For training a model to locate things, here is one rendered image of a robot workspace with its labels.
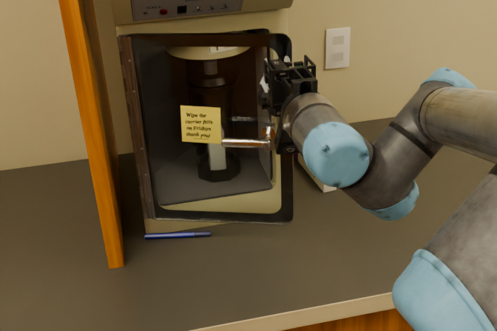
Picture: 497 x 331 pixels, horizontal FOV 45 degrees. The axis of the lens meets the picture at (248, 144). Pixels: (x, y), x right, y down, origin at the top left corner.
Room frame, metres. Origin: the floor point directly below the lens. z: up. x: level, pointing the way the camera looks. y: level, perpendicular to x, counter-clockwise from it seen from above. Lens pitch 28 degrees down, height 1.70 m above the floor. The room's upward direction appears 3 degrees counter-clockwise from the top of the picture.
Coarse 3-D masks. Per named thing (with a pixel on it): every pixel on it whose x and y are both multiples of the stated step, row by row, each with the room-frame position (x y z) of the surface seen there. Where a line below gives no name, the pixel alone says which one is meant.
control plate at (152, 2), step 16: (144, 0) 0.99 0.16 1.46; (160, 0) 1.00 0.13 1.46; (176, 0) 1.00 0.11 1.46; (192, 0) 1.01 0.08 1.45; (208, 0) 1.02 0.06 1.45; (224, 0) 1.03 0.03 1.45; (240, 0) 1.04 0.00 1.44; (144, 16) 1.02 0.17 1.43; (160, 16) 1.03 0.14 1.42; (176, 16) 1.04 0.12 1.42
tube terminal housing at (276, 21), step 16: (208, 16) 1.09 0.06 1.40; (224, 16) 1.09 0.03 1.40; (240, 16) 1.10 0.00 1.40; (256, 16) 1.10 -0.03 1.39; (272, 16) 1.11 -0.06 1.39; (128, 32) 1.06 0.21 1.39; (144, 32) 1.06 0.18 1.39; (160, 32) 1.07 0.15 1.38; (176, 32) 1.08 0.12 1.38; (192, 32) 1.08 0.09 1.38; (208, 32) 1.09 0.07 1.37; (224, 32) 1.09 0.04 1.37; (272, 32) 1.11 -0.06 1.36; (160, 224) 1.06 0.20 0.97; (176, 224) 1.07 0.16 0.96; (192, 224) 1.07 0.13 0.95; (208, 224) 1.08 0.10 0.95
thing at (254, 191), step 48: (144, 48) 1.04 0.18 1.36; (192, 48) 1.02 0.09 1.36; (240, 48) 1.01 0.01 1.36; (288, 48) 1.00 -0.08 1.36; (144, 96) 1.04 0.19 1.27; (192, 96) 1.03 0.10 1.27; (240, 96) 1.01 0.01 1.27; (192, 144) 1.03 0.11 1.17; (192, 192) 1.03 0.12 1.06; (240, 192) 1.01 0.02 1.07; (288, 192) 1.00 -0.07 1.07
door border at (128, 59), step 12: (120, 60) 1.04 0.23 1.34; (132, 60) 1.04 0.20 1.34; (132, 72) 1.04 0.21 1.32; (132, 84) 1.04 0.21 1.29; (132, 96) 1.04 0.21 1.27; (132, 108) 1.04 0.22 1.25; (132, 132) 1.04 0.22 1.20; (144, 144) 1.04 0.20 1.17; (144, 156) 1.04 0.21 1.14; (144, 168) 1.04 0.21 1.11; (144, 180) 1.04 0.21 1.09; (144, 192) 1.04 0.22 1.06; (144, 204) 1.04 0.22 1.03
